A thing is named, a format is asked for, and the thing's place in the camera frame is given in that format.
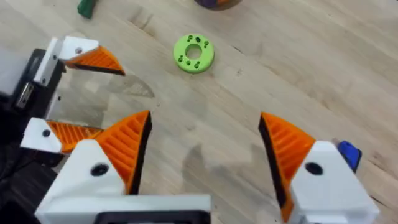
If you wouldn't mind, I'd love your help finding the purple and orange toy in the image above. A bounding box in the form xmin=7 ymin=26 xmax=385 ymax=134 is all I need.
xmin=193 ymin=0 xmax=244 ymax=11

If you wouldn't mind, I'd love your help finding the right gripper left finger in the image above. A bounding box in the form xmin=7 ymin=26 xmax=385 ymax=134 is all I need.
xmin=43 ymin=110 xmax=153 ymax=203

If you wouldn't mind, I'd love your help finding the blue electric screwdriver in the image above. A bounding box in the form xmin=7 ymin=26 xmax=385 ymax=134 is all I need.
xmin=332 ymin=138 xmax=363 ymax=174

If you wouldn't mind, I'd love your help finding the green disc with holes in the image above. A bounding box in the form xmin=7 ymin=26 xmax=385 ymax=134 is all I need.
xmin=172 ymin=33 xmax=216 ymax=75

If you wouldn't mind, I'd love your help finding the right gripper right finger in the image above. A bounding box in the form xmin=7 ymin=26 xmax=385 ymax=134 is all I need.
xmin=258 ymin=112 xmax=381 ymax=224

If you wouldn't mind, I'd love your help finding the green toy vegetable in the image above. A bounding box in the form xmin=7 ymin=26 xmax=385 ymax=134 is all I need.
xmin=76 ymin=0 xmax=98 ymax=20

